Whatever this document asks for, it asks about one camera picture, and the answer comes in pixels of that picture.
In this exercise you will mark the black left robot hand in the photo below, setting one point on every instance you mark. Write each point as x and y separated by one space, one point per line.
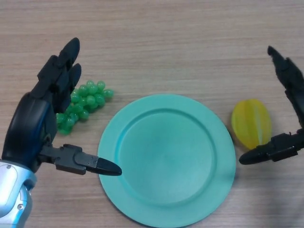
28 128

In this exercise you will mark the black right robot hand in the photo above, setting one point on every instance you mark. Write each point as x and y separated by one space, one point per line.
292 80

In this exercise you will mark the yellow starfruit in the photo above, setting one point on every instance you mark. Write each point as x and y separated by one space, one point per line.
249 121

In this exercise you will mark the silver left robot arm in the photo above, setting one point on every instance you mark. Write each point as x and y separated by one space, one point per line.
13 190

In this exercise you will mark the teal round plate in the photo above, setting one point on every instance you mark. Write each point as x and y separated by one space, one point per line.
166 159

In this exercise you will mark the green grape bunch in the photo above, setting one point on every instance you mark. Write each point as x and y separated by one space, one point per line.
90 95

